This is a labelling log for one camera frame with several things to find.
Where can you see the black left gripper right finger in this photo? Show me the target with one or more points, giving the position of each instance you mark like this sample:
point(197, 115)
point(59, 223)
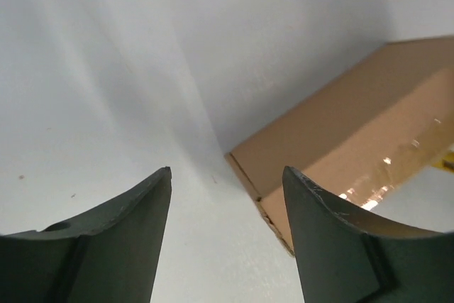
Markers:
point(345, 253)

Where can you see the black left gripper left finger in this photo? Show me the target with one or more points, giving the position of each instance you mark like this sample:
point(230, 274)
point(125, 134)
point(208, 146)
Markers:
point(106, 254)

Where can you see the brown cardboard express box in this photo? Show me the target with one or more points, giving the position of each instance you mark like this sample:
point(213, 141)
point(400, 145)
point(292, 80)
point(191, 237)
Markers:
point(361, 136)

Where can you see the yellow utility knife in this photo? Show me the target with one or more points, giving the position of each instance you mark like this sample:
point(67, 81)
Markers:
point(447, 162)

